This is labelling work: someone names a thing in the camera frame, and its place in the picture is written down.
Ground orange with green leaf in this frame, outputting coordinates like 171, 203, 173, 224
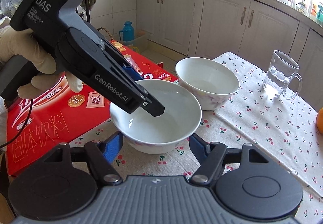
315, 107, 323, 135

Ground left hand in glove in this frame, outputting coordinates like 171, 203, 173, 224
0, 24, 84, 100

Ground white bowl with floral outside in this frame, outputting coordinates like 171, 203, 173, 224
175, 57, 240, 111

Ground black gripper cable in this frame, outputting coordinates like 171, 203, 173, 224
0, 98, 35, 149

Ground glass mug with water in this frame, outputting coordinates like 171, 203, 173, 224
263, 50, 303, 100

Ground white kitchen cabinets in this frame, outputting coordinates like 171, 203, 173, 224
136, 0, 322, 110

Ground teal thermos jug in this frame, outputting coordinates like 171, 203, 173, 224
119, 21, 135, 42

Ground red drink carton box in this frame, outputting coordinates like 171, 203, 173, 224
6, 41, 178, 177

